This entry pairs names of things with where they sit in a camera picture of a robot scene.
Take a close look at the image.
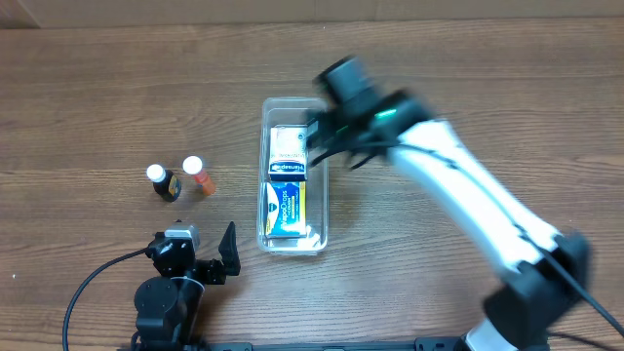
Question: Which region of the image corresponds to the white blue plaster box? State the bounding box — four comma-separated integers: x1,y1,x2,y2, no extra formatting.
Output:
268,125,308,182

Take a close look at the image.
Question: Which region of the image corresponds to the blue yellow VapoDrops box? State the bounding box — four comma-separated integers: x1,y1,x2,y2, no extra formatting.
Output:
265,181,306,239

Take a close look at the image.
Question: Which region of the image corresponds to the clear plastic container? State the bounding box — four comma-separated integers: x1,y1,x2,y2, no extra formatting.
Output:
256,97,329,255

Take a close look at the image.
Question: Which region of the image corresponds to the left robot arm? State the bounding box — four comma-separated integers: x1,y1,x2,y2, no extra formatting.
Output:
132,220,241,351

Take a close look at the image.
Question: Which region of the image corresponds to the left black cable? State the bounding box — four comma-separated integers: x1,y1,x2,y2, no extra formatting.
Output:
61,247,150,351

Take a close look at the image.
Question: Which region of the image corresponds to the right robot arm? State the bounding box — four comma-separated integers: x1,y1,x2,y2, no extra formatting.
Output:
306,91,591,350

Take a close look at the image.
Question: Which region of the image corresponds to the black cable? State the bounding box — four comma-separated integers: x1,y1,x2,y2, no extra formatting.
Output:
61,247,150,351
309,138,624,342

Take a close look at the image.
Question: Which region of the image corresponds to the right black cable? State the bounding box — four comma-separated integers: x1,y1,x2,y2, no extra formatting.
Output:
309,138,624,342

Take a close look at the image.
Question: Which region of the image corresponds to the dark bottle white cap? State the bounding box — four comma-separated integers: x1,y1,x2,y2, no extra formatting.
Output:
146,164,181,203

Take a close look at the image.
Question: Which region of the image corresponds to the orange bottle white cap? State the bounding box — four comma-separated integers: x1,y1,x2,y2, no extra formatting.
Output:
182,155,215,196

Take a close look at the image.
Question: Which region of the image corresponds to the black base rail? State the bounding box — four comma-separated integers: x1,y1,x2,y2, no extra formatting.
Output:
198,336,469,351

